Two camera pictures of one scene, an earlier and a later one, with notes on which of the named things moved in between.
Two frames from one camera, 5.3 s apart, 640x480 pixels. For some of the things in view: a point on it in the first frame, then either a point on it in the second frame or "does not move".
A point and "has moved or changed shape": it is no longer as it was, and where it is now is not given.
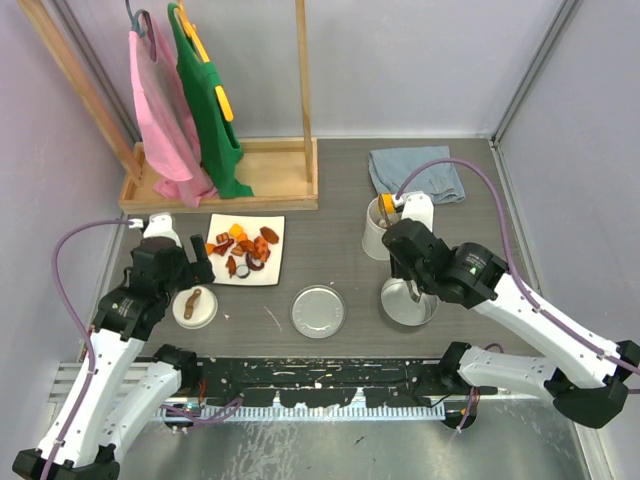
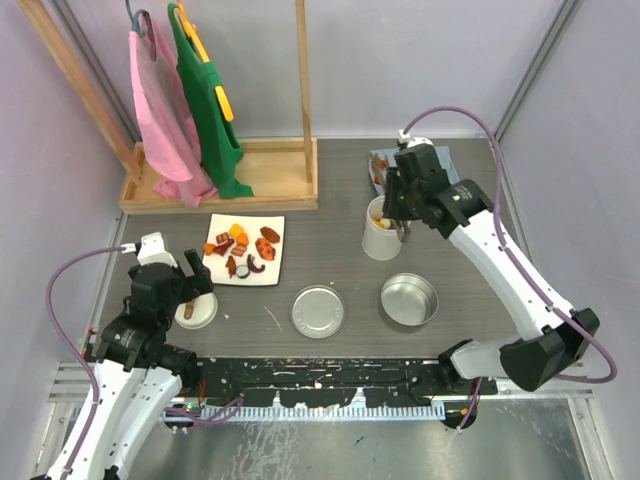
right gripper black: x=398 y=270 to x=392 y=208
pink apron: x=165 y=113 does not move
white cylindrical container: x=375 y=227 does not move
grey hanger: x=139 y=30 does not move
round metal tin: x=400 y=306 does not move
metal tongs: x=413 y=290 has moved or changed shape
